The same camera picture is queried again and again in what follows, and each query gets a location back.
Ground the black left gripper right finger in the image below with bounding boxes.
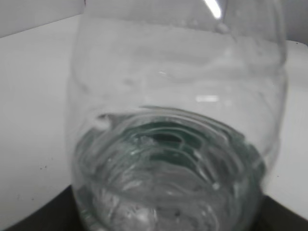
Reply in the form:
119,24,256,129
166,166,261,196
255,196,308,231

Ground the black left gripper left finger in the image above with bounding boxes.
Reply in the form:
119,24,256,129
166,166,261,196
6,186,82,231

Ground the clear Cestbon water bottle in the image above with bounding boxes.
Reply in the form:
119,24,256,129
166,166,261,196
65,0,287,231

